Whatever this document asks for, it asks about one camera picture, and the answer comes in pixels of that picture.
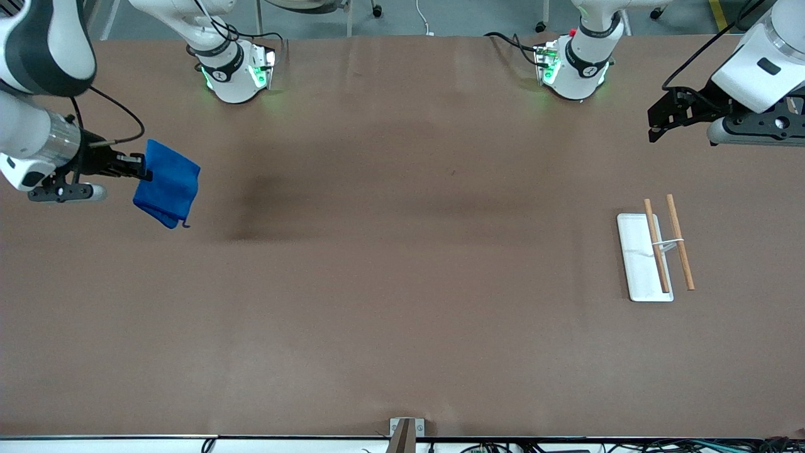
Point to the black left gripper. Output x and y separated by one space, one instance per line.
697 104

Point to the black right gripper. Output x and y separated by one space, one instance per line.
99 161

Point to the blue microfibre towel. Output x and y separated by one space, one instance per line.
170 185

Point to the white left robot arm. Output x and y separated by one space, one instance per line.
578 72

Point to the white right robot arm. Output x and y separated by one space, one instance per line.
38 56

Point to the white towel rack wooden bars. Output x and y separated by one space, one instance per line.
640 264

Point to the grey chair base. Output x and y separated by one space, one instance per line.
308 5

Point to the aluminium frame post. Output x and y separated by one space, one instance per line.
91 16

